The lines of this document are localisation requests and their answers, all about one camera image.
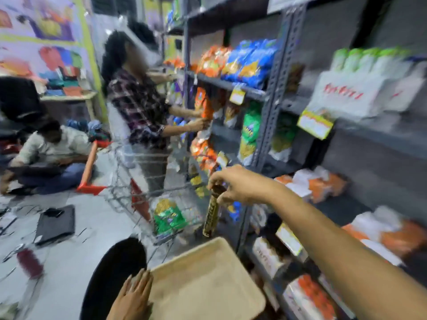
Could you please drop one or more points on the person's left hand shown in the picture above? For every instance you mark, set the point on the person's left hand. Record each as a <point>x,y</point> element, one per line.
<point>130,301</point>

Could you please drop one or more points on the person's right hand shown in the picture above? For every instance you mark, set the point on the person's right hand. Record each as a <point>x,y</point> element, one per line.
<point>245,186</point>

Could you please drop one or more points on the person's left fingers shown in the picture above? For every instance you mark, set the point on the person's left fingers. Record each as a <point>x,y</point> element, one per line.
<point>138,283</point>

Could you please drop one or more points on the person's right fingers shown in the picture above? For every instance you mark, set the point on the person's right fingers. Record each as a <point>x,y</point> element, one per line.
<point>220,179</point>

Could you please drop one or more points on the dark brown gold snack packet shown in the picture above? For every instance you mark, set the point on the dark brown gold snack packet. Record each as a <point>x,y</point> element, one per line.
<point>212,219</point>

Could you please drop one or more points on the beige plastic tray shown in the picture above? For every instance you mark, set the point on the beige plastic tray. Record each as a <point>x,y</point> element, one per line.
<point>206,283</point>

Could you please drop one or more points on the person's right forearm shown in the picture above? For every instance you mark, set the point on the person's right forearm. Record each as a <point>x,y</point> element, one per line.
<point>333,256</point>

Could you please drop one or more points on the yellow price tag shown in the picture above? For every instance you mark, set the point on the yellow price tag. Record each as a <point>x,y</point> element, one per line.
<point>288,239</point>
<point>237,95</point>
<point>222,159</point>
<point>315,124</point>

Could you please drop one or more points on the black round seat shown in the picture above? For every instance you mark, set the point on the black round seat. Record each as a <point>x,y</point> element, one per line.
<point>111,279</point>

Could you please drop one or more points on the pile of orange snack bags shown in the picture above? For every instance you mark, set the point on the pile of orange snack bags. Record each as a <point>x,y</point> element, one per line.
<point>203,153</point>

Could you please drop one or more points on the tall green snack packet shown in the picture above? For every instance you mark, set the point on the tall green snack packet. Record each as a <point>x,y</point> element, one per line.
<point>283,136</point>
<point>250,133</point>

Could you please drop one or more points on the green yellow snack packet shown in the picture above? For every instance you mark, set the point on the green yellow snack packet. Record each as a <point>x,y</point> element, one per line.
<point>168,216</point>

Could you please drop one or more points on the orange snack packet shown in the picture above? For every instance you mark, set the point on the orange snack packet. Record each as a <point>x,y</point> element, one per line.
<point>202,101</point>

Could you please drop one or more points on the white printed box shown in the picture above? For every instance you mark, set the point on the white printed box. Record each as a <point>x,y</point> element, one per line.
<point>267,256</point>

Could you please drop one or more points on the pile of white orange packets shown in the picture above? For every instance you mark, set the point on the pile of white orange packets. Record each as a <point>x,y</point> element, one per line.
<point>390,233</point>
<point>313,184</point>

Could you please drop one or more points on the black laptop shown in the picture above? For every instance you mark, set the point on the black laptop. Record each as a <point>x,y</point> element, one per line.
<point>55,226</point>

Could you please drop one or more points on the dark red cylinder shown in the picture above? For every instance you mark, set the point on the dark red cylinder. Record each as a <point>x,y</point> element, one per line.
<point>30,263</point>

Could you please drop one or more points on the row of orange snack packets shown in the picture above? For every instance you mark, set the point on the row of orange snack packets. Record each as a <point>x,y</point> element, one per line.
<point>213,61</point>

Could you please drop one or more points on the row of blue snack packets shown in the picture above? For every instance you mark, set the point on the row of blue snack packets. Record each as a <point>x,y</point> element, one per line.
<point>250,63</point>

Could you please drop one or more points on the grey metal shelf rack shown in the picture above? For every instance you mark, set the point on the grey metal shelf rack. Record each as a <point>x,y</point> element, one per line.
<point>283,63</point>

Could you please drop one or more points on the white orange packet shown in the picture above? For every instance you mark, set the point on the white orange packet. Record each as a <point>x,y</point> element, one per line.
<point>310,298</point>

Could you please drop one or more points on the row of white green-topped packets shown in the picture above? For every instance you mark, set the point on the row of white green-topped packets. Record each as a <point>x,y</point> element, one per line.
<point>353,83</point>

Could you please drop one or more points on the wooden side table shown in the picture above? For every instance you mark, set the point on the wooden side table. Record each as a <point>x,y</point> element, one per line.
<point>68,98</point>

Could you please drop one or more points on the stack of colourful folded items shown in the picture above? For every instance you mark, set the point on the stack of colourful folded items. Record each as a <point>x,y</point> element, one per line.
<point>65,83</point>

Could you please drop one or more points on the black office chair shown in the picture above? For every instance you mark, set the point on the black office chair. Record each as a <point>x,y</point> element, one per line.
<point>18,99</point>

